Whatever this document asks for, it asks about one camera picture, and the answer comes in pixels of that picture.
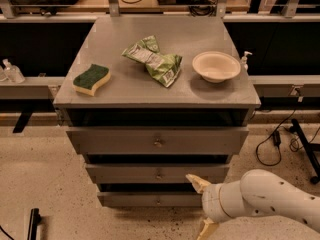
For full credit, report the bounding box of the grey middle drawer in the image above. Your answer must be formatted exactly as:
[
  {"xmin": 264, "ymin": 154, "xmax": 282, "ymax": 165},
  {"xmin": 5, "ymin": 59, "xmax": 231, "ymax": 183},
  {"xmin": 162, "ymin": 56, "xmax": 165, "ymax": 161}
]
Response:
[{"xmin": 85, "ymin": 164, "xmax": 229, "ymax": 184}]

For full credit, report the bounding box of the green yellow sponge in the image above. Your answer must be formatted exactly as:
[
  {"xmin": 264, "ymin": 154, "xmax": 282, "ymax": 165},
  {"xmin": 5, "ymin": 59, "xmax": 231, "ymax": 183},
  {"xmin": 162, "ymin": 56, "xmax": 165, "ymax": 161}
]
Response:
[{"xmin": 72, "ymin": 64, "xmax": 111, "ymax": 96}]

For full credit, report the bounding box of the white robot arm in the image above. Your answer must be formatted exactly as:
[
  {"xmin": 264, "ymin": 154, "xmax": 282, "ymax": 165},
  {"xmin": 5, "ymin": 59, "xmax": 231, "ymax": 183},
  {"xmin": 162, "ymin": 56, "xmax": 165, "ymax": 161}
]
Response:
[{"xmin": 186, "ymin": 169, "xmax": 320, "ymax": 240}]

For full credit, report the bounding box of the grey top drawer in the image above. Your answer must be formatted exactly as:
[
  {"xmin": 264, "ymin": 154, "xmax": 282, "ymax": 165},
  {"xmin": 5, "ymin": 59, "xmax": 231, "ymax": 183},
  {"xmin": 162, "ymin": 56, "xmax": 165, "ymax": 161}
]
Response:
[{"xmin": 67, "ymin": 127, "xmax": 248, "ymax": 155}]

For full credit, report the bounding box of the white bowl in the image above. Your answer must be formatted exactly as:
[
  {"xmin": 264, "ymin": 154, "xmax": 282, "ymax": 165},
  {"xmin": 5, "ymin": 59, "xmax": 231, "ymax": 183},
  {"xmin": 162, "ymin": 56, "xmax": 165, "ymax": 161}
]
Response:
[{"xmin": 192, "ymin": 51, "xmax": 241, "ymax": 83}]

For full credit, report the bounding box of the grey bottom drawer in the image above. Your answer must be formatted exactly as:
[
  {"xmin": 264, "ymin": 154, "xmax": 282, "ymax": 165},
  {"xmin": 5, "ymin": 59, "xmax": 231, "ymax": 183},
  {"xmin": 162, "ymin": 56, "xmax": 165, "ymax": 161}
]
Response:
[{"xmin": 97, "ymin": 192, "xmax": 201, "ymax": 208}]

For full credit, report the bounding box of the clear sanitizer bottle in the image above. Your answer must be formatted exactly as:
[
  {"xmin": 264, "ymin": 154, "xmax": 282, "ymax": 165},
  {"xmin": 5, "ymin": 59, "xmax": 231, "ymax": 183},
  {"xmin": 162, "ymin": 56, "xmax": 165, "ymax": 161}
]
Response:
[{"xmin": 3, "ymin": 59, "xmax": 25, "ymax": 84}]

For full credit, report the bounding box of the black power cable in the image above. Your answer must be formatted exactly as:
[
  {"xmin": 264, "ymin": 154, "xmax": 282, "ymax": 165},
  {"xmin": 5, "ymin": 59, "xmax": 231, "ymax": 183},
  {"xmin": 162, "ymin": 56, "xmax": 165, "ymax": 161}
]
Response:
[{"xmin": 255, "ymin": 108, "xmax": 298, "ymax": 167}]

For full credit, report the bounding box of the grey drawer cabinet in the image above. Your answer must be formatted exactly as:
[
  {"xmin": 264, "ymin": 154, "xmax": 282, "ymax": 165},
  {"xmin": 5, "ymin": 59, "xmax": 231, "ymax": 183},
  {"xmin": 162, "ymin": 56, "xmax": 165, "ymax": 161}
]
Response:
[{"xmin": 54, "ymin": 15, "xmax": 260, "ymax": 194}]

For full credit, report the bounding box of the grey drawer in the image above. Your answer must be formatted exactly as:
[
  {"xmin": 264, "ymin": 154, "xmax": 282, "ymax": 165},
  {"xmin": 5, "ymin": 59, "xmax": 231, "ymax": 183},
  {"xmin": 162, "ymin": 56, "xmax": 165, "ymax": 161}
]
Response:
[
  {"xmin": 85, "ymin": 164, "xmax": 229, "ymax": 184},
  {"xmin": 97, "ymin": 192, "xmax": 201, "ymax": 208},
  {"xmin": 67, "ymin": 127, "xmax": 248, "ymax": 155}
]

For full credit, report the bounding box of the white pump bottle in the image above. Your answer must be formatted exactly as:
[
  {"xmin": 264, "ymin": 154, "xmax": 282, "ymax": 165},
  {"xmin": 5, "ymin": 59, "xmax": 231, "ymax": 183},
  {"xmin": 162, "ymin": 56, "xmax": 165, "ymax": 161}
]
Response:
[{"xmin": 241, "ymin": 51, "xmax": 253, "ymax": 71}]

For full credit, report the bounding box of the black floor bar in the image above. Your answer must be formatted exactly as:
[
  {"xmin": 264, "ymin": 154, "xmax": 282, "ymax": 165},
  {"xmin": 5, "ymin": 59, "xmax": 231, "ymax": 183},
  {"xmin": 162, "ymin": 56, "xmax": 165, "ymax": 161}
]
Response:
[{"xmin": 27, "ymin": 208, "xmax": 41, "ymax": 240}]

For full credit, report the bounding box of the green crumpled chip bag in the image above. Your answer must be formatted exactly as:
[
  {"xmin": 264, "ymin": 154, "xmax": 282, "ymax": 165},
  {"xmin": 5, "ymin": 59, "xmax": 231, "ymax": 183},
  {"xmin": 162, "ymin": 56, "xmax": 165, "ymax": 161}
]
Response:
[{"xmin": 122, "ymin": 35, "xmax": 182, "ymax": 88}]

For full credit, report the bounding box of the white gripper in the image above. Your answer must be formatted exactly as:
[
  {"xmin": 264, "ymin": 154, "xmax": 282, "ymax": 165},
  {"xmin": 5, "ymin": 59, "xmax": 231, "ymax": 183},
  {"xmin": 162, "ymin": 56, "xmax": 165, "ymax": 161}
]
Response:
[{"xmin": 186, "ymin": 174, "xmax": 230, "ymax": 240}]

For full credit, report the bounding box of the black stand leg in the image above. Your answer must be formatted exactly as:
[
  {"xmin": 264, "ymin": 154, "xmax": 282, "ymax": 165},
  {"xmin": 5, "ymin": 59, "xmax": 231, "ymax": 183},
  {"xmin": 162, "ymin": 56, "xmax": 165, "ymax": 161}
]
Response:
[{"xmin": 290, "ymin": 119, "xmax": 320, "ymax": 184}]

